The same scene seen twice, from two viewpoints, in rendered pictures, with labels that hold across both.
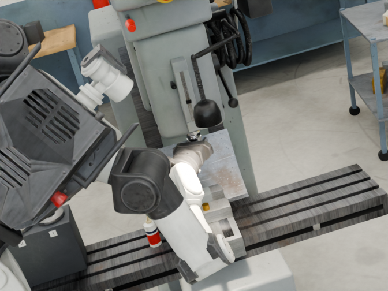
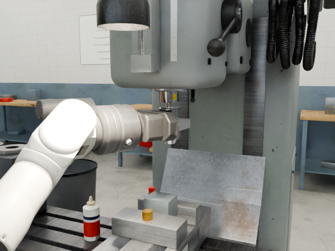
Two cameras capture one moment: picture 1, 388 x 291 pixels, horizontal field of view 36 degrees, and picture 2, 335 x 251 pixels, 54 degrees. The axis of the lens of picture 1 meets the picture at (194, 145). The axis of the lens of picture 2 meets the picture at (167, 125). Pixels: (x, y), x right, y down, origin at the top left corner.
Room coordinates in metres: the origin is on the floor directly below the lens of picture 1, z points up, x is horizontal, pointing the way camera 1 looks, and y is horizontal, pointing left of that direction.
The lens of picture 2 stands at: (1.05, -0.32, 1.33)
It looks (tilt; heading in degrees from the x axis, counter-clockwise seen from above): 9 degrees down; 28
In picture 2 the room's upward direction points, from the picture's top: straight up
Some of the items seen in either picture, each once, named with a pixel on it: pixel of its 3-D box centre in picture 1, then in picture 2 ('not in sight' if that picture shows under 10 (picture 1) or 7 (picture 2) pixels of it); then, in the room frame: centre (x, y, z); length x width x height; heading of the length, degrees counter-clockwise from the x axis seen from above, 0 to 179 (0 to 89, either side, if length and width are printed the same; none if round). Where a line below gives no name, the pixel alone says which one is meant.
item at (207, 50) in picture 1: (218, 44); not in sight; (1.49, -0.13, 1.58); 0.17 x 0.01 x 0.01; 128
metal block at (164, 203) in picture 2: (202, 200); (160, 209); (1.66, 0.02, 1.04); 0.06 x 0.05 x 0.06; 93
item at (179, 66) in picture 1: (186, 94); (145, 11); (1.55, -0.02, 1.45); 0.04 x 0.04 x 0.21; 5
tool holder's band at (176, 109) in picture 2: (193, 137); (170, 109); (1.66, -0.01, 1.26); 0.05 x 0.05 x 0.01
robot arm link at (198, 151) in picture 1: (188, 160); (135, 127); (1.58, 0.03, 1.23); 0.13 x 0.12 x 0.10; 69
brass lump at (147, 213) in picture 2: (205, 206); (147, 214); (1.60, 0.01, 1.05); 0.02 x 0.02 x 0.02
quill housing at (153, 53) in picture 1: (178, 74); (171, 8); (1.67, -0.01, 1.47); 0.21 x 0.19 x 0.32; 95
